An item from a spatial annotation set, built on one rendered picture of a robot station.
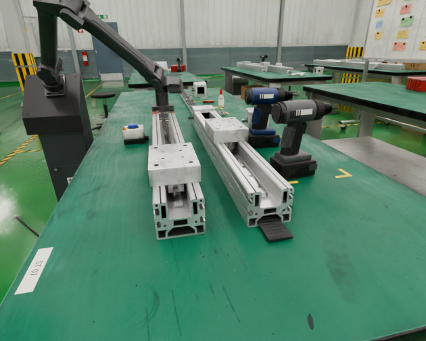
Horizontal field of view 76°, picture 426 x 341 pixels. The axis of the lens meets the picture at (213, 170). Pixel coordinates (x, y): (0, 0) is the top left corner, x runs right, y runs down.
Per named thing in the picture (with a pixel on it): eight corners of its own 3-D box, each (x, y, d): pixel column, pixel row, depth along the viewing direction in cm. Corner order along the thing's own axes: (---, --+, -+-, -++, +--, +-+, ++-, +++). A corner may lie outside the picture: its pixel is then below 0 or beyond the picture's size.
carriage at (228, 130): (205, 137, 99) (204, 118, 96) (234, 134, 101) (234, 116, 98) (214, 151, 85) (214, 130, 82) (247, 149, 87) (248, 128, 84)
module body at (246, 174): (195, 129, 130) (193, 111, 127) (215, 128, 132) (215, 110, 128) (247, 227, 58) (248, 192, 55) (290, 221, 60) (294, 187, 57)
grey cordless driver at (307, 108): (264, 172, 84) (269, 99, 75) (319, 164, 90) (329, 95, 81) (276, 182, 78) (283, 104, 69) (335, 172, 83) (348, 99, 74)
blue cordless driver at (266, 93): (242, 143, 110) (243, 86, 101) (289, 141, 112) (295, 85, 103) (246, 149, 103) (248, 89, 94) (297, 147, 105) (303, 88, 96)
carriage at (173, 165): (151, 169, 73) (148, 145, 70) (192, 165, 75) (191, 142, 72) (151, 198, 59) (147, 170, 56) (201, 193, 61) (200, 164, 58)
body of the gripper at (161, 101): (174, 109, 127) (173, 93, 124) (151, 111, 125) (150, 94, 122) (173, 107, 132) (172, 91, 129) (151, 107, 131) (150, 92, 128)
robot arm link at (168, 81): (153, 64, 118) (149, 80, 115) (178, 63, 117) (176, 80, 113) (160, 82, 129) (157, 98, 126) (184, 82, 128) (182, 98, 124)
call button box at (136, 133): (126, 139, 117) (124, 124, 115) (149, 137, 119) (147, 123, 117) (124, 145, 110) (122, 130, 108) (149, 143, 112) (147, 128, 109)
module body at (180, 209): (154, 132, 127) (152, 114, 123) (176, 130, 128) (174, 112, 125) (157, 240, 55) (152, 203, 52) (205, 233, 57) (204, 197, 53)
